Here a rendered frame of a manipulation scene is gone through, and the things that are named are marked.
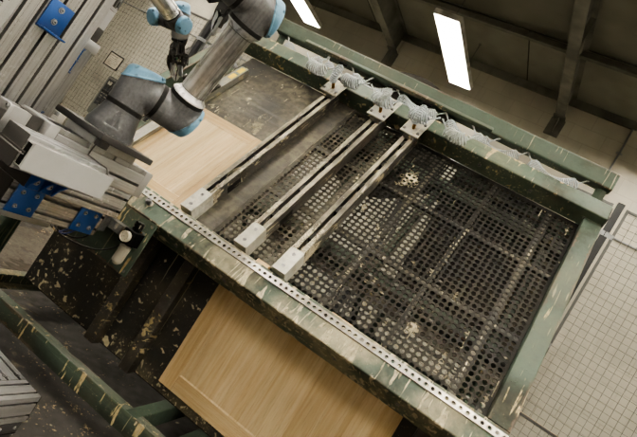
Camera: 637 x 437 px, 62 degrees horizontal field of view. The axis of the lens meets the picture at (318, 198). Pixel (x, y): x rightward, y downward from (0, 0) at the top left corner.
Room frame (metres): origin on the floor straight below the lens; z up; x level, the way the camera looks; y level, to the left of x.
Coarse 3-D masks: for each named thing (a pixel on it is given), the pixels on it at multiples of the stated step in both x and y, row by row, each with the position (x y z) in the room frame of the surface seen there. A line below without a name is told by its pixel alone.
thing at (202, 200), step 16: (336, 80) 2.61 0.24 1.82; (336, 96) 2.64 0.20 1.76; (304, 112) 2.59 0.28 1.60; (320, 112) 2.64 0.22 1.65; (288, 128) 2.53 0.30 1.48; (304, 128) 2.58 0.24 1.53; (272, 144) 2.42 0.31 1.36; (240, 160) 2.33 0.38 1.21; (256, 160) 2.35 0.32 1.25; (224, 176) 2.27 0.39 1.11; (240, 176) 2.31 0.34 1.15; (208, 192) 2.19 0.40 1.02; (224, 192) 2.26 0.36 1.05; (192, 208) 2.13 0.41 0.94; (208, 208) 2.22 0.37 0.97
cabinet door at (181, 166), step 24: (216, 120) 2.57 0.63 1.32; (144, 144) 2.43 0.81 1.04; (168, 144) 2.44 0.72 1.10; (192, 144) 2.46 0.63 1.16; (216, 144) 2.47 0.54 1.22; (240, 144) 2.48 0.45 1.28; (144, 168) 2.33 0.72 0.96; (168, 168) 2.35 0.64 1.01; (192, 168) 2.36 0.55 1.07; (216, 168) 2.37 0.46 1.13; (168, 192) 2.25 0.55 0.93; (192, 192) 2.26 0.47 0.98
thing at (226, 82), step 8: (232, 72) 2.81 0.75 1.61; (248, 72) 2.85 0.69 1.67; (224, 80) 2.76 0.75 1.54; (232, 80) 2.77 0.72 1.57; (240, 80) 2.82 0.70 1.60; (224, 88) 2.75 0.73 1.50; (208, 96) 2.67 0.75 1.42; (216, 96) 2.73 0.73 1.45; (144, 128) 2.47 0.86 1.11; (152, 128) 2.47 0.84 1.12; (160, 128) 2.50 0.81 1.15; (136, 136) 2.43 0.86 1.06; (144, 136) 2.44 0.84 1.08
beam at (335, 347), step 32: (160, 224) 2.10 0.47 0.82; (192, 256) 2.06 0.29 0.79; (224, 256) 2.02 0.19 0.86; (256, 288) 1.94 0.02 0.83; (288, 320) 1.88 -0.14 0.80; (320, 320) 1.88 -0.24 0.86; (320, 352) 1.88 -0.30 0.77; (352, 352) 1.81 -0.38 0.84; (384, 384) 1.74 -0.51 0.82; (416, 384) 1.75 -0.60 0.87; (416, 416) 1.73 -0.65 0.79; (448, 416) 1.69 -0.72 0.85
